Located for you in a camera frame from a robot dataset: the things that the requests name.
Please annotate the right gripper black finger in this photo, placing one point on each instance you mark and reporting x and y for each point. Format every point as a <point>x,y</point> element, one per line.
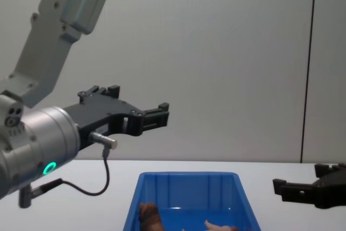
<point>293,190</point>
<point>328,170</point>

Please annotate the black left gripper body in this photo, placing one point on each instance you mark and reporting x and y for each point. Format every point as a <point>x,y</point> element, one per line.
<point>108,110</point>

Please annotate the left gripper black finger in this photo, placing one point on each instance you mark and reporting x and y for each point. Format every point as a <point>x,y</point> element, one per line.
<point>113,91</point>
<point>155,118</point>

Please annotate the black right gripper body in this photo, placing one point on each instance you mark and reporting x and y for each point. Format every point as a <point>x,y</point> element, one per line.
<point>332,191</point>

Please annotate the blue plastic bin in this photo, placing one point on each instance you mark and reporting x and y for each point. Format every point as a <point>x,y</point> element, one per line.
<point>189,190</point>

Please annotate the pale pink toy food piece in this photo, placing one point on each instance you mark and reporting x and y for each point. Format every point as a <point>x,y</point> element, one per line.
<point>219,226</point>

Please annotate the brown toy food piece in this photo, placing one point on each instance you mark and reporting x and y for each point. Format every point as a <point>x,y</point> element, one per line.
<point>150,217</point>

